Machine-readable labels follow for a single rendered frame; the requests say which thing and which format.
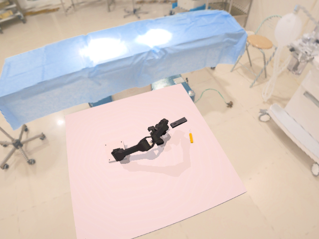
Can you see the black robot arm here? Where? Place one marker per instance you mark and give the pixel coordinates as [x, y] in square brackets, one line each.
[160, 129]

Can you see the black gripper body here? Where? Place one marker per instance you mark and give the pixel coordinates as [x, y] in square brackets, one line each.
[160, 142]

